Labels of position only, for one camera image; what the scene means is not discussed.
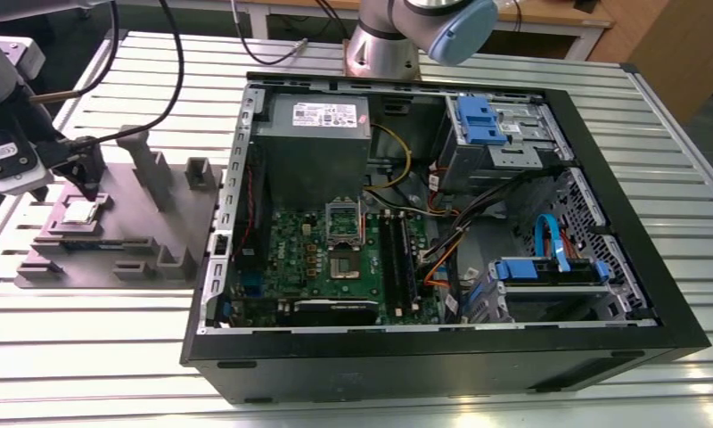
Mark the silver CPU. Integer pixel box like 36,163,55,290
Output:
60,201,103,225

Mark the CPU socket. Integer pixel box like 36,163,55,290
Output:
327,249,365,281

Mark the grey parts rack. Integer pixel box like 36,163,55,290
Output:
13,125,225,290

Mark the RAM stick with gold contacts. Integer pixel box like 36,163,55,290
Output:
59,240,127,250

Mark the grey power supply unit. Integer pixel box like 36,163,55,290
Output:
253,93,373,202

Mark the green motherboard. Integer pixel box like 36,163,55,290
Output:
225,209,447,326

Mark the metal socket cover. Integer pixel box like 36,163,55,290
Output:
324,198,368,249

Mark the black graphics card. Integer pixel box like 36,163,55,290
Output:
279,297,380,326

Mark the dark installed RAM stick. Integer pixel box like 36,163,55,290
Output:
391,212,423,302

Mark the black PC case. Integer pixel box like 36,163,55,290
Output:
180,70,713,405

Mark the silver metal drive cage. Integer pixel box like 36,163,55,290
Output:
437,93,576,193

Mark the hard disk in blue carrier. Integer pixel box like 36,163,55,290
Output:
488,257,611,287

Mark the silver metal disk bay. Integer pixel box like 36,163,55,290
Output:
460,262,659,325

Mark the wooden cabinet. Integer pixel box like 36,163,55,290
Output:
587,0,713,121

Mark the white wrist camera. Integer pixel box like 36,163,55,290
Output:
0,37,48,82
0,129,56,196

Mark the black camera cable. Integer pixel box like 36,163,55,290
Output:
28,0,121,104
56,0,185,151

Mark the black cable with silver plug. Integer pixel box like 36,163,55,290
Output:
229,0,309,68

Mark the yellow wire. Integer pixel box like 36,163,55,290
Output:
365,123,415,192

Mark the orange wire bundle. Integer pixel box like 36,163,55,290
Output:
421,231,468,290

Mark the blue plastic drive rail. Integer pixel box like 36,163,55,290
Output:
472,126,509,146
457,95,500,128

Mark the black wire bundle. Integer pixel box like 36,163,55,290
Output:
421,167,565,264

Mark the blue flat wire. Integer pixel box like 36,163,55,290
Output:
533,213,572,273

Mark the wooden desk with white frame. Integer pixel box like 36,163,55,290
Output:
236,0,619,62

